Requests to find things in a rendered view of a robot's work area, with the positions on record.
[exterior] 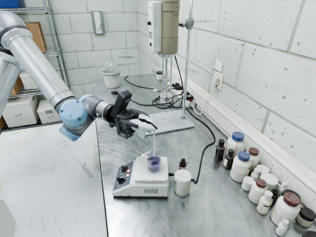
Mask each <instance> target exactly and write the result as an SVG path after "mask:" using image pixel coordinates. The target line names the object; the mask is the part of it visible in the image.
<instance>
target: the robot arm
mask: <svg viewBox="0 0 316 237"><path fill-rule="evenodd" d="M24 70H25V71H26V72H27V73H28V75H29V76H30V77H31V79H32V80H33V82H34V83H35V84H36V86H37V87H38V88H39V90H40V91H41V92H42V94H43V95H44V96H45V97H46V99H47V100H48V101H49V103H50V104H51V105H52V107H53V108H54V110H55V111H56V113H57V114H58V115H59V117H60V118H61V119H62V121H63V122H64V124H63V125H62V127H61V128H60V129H59V131H60V133H61V134H63V135H64V136H65V137H66V138H68V139H69V140H71V141H73V142H75V141H77V140H78V139H79V138H80V137H81V136H82V135H83V133H84V132H85V131H86V130H87V129H88V127H89V126H90V125H91V124H92V123H93V122H94V120H95V119H96V118H98V119H101V120H103V121H105V122H108V123H109V126H110V127H111V128H113V127H116V128H117V134H118V135H120V136H122V135H121V134H123V135H125V137H124V136H122V137H124V138H126V139H128V137H132V136H133V133H134V132H137V133H138V135H139V137H140V138H141V139H144V138H145V135H146V132H147V133H149V134H150V133H151V132H152V131H156V129H158V126H157V124H156V123H155V127H154V126H153V119H152V118H151V117H150V116H149V115H148V114H147V113H145V112H143V111H139V110H135V109H126V108H127V106H128V104H129V101H130V99H131V97H132V94H131V93H130V92H129V91H128V90H126V91H123V92H121V93H119V94H118V97H117V99H116V102H115V104H113V103H111V102H109V101H106V100H103V99H100V98H98V97H96V96H93V95H84V96H82V97H81V98H80V99H79V101H78V100H77V98H76V97H75V96H74V94H73V93H72V92H71V90H70V89H69V88H68V87H67V85H66V84H65V83H64V81H63V80H62V79H61V77H60V76H59V75H58V73H57V72H56V71H55V69H54V68H53V66H52V65H51V64H50V62H49V61H48V60H47V58H46V57H45V56H44V55H43V53H42V52H41V51H40V49H39V48H38V47H37V45H36V44H35V43H34V41H33V40H32V33H31V32H30V31H29V29H28V28H27V26H26V24H25V23H24V21H23V20H22V19H21V18H20V17H19V16H18V15H16V14H14V13H12V12H9V11H0V118H1V116H2V114H3V111H4V109H5V106H6V104H7V102H8V99H9V97H10V94H11V92H12V90H13V87H14V85H15V83H16V80H17V78H18V75H19V73H20V71H24ZM120 133H121V134H120Z"/></svg>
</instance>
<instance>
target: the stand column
mask: <svg viewBox="0 0 316 237"><path fill-rule="evenodd" d="M193 2H194V0H190V13H189V17H192V15H193ZM190 39H191V30H188V40H187V54H186V68H185V81H184V95H183V109H182V116H181V118H182V119H185V118H186V116H185V106H186V93H187V81H188V69H189V56H190Z"/></svg>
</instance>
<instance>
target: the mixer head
mask: <svg viewBox="0 0 316 237"><path fill-rule="evenodd" d="M179 11H180V0H156V1H149V3H148V14H149V21H148V22H147V25H149V48H150V50H151V51H152V52H153V53H157V54H158V55H159V56H160V57H164V58H171V57H174V56H175V55H176V53H178V42H179V37H178V30H179Z"/></svg>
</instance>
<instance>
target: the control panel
mask: <svg viewBox="0 0 316 237"><path fill-rule="evenodd" d="M133 163H134V161H132V162H130V163H127V164H125V165H123V166H128V170H129V172H128V170H127V171H126V172H124V173H122V172H121V169H122V168H121V167H119V168H118V172H117V176H116V179H117V178H118V177H122V176H123V177H126V181H125V182H124V183H123V184H121V185H119V182H118V181H117V180H115V183H114V187H113V191H114V190H117V189H119V188H122V187H124V186H127V185H129V184H130V180H131V174H132V168H133ZM127 174H128V176H127Z"/></svg>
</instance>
